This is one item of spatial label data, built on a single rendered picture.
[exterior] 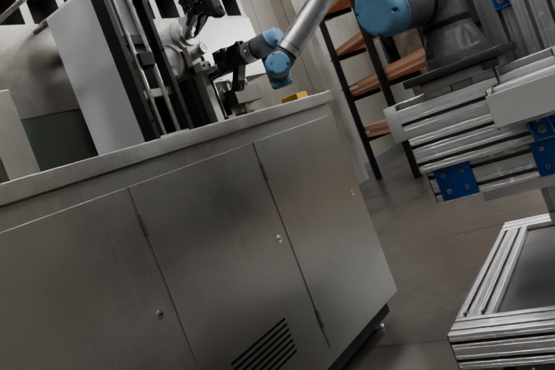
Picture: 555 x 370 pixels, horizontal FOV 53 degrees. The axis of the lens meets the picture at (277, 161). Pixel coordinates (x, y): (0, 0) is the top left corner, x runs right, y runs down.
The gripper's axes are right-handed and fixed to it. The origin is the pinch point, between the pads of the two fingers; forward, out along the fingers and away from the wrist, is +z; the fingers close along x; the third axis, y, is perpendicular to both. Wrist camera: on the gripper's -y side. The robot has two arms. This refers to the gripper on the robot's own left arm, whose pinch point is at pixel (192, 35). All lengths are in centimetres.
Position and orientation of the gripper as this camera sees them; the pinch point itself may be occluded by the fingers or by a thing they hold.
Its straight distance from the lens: 200.8
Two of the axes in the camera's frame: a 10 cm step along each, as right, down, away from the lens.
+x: -5.5, 2.4, -8.0
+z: -3.6, 8.0, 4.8
